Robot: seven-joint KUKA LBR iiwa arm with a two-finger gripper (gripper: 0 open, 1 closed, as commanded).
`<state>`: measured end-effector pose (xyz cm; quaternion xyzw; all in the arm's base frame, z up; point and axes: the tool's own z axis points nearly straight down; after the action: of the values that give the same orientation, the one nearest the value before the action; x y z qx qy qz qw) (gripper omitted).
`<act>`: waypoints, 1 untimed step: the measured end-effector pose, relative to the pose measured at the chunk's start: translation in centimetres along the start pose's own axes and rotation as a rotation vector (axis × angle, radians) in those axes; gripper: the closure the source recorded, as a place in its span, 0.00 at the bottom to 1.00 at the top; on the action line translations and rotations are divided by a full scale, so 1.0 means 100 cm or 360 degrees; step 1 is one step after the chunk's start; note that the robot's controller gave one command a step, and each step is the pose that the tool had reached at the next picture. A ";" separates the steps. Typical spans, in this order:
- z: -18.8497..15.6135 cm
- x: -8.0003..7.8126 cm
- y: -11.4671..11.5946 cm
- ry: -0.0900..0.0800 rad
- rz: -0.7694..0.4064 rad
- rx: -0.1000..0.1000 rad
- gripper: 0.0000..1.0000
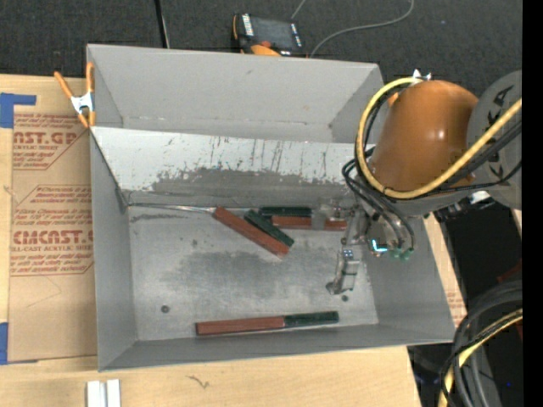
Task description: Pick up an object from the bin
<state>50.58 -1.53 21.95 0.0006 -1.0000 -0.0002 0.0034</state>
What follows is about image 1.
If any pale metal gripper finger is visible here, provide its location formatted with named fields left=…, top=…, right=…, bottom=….
left=325, top=248, right=357, bottom=295
left=341, top=259, right=361, bottom=293

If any red-brown flat block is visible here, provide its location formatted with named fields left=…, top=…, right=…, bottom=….
left=195, top=315, right=287, bottom=337
left=271, top=215, right=349, bottom=232
left=211, top=206, right=291, bottom=259

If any brown cardboard board red print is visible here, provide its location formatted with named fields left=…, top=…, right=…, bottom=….
left=0, top=73, right=99, bottom=364

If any grey metal bin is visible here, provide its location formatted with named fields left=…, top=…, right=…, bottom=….
left=86, top=43, right=457, bottom=372

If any dark green flat block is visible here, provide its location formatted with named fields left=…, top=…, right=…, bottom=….
left=244, top=209, right=295, bottom=248
left=259, top=206, right=313, bottom=218
left=283, top=310, right=340, bottom=328

